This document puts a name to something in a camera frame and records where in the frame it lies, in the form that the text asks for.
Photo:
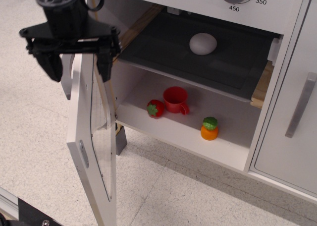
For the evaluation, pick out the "grey oven door handle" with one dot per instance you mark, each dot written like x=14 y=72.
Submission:
x=66 y=80

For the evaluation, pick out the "white toy egg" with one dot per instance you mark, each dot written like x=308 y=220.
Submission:
x=202 y=44

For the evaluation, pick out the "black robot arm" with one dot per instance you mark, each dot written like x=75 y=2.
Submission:
x=70 y=30

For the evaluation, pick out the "red toy cup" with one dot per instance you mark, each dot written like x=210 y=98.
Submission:
x=175 y=99

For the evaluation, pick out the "grey cupboard door handle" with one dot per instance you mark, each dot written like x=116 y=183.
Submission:
x=301 y=104

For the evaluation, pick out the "grey cabinet leg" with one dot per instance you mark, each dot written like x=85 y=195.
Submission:
x=121 y=140

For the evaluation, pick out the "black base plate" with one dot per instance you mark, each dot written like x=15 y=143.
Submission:
x=31 y=216

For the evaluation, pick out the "orange toy with green top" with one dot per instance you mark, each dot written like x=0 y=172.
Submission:
x=209 y=129

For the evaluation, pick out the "dark grey oven tray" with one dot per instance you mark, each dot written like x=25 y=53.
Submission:
x=233 y=68

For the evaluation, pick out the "white oven door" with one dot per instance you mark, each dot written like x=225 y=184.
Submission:
x=91 y=137

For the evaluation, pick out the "white cupboard door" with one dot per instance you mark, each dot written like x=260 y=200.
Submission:
x=291 y=163

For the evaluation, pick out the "red toy strawberry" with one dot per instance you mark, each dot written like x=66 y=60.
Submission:
x=155 y=108

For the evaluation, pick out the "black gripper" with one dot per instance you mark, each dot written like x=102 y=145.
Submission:
x=70 y=30

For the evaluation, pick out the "white toy kitchen cabinet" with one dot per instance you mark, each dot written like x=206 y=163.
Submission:
x=239 y=123

